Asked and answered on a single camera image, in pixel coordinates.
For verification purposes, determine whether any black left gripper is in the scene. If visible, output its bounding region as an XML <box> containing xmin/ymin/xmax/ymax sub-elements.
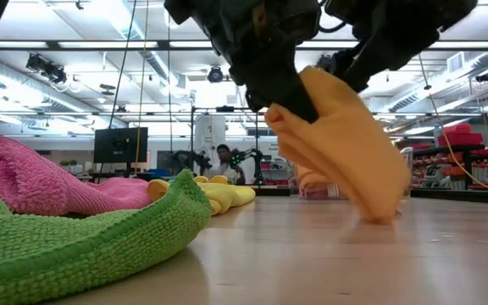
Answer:
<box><xmin>163</xmin><ymin>0</ymin><xmax>322</xmax><ymax>125</ymax></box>

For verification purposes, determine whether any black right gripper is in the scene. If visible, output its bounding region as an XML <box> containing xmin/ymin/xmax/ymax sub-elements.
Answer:
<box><xmin>340</xmin><ymin>12</ymin><xmax>442</xmax><ymax>93</ymax></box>

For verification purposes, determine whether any yellow microfiber towel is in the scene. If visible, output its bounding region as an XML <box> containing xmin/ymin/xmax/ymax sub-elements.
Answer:
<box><xmin>147</xmin><ymin>174</ymin><xmax>257</xmax><ymax>216</ymax></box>

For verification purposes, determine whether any green microfiber towel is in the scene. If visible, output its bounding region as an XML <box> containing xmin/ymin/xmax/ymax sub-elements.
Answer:
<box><xmin>0</xmin><ymin>169</ymin><xmax>214</xmax><ymax>305</ymax></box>

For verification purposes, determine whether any person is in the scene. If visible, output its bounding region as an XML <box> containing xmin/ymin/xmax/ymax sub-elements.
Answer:
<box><xmin>209</xmin><ymin>143</ymin><xmax>247</xmax><ymax>186</ymax></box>

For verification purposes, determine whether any clear plastic bin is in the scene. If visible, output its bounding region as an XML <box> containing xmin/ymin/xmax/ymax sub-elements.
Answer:
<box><xmin>288</xmin><ymin>146</ymin><xmax>415</xmax><ymax>201</ymax></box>

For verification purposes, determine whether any red plastic crate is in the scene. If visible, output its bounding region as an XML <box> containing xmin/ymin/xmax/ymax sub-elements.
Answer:
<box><xmin>436</xmin><ymin>122</ymin><xmax>485</xmax><ymax>148</ymax></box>

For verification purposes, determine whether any black background table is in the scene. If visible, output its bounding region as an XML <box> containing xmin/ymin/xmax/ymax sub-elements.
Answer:
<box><xmin>413</xmin><ymin>143</ymin><xmax>488</xmax><ymax>190</ymax></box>

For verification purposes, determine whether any black computer monitor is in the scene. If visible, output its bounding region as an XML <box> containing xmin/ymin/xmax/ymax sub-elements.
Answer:
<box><xmin>93</xmin><ymin>126</ymin><xmax>149</xmax><ymax>164</ymax></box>

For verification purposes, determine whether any black round ceiling camera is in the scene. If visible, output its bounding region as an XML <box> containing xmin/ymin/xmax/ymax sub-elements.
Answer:
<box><xmin>207</xmin><ymin>66</ymin><xmax>225</xmax><ymax>84</ymax></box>

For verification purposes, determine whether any black hanging cable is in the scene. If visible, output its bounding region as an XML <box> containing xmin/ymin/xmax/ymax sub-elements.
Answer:
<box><xmin>107</xmin><ymin>0</ymin><xmax>138</xmax><ymax>130</ymax></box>

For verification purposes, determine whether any black overhead frame beam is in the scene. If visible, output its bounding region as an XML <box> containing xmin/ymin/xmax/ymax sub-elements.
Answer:
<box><xmin>0</xmin><ymin>39</ymin><xmax>488</xmax><ymax>52</ymax></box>

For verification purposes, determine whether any black overhead camera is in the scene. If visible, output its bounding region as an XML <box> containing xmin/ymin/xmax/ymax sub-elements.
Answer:
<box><xmin>25</xmin><ymin>53</ymin><xmax>68</xmax><ymax>85</ymax></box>

